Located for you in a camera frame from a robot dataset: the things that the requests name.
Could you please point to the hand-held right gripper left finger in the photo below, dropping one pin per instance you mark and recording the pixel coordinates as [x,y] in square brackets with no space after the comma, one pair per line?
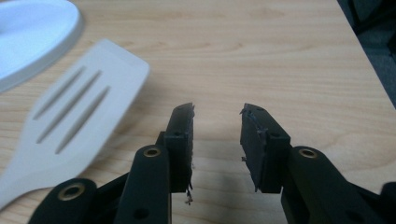
[179,146]

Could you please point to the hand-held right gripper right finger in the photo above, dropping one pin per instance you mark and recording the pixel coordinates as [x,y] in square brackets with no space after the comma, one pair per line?
[264,146]

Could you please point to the white plate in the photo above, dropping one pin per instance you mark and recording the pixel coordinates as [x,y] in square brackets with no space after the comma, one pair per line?
[29,34]

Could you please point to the white slotted spatula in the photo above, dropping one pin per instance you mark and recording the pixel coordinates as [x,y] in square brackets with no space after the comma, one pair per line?
[77,115]

